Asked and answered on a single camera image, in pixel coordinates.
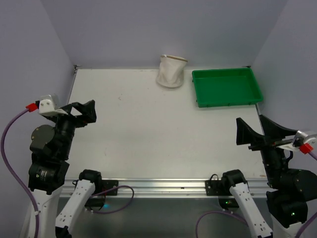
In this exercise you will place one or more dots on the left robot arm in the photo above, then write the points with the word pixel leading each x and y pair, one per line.
pixel 50 149

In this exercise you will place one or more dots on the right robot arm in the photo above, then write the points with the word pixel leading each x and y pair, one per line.
pixel 291 188

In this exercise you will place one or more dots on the white mesh laundry bag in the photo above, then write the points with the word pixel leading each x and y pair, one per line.
pixel 171 71

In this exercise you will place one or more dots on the aluminium mounting rail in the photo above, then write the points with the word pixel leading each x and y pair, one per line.
pixel 169 188

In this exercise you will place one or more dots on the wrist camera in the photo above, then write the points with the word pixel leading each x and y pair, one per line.
pixel 49 106
pixel 303 141

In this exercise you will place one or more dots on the green plastic tray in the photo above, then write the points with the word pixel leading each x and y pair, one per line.
pixel 226 87

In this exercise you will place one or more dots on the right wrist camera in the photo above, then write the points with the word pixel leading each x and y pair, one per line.
pixel 303 141

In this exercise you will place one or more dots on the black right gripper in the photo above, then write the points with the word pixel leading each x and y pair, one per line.
pixel 262 144

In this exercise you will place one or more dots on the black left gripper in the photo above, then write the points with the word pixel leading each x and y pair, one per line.
pixel 72 119

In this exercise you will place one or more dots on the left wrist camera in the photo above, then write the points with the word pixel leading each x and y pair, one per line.
pixel 49 106

